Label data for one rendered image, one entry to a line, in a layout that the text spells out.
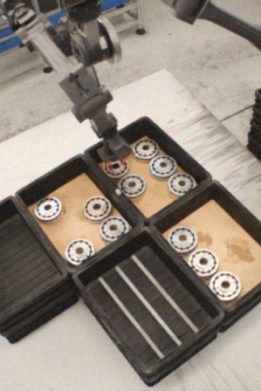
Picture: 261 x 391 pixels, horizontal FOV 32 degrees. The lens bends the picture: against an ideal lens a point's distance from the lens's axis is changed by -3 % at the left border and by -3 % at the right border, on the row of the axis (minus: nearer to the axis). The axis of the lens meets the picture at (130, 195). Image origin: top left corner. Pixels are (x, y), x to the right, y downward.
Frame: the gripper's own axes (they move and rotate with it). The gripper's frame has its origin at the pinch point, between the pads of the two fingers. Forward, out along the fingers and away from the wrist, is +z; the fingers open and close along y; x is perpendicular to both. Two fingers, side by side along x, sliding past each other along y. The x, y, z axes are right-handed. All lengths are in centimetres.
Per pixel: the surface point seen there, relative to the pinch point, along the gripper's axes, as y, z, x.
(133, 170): 5.8, 4.2, -3.1
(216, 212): 21.4, 4.0, -35.2
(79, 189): -15.9, 4.0, 0.0
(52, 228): -31.7, 3.7, -10.0
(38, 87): 10, 89, 161
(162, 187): 11.0, 4.1, -15.6
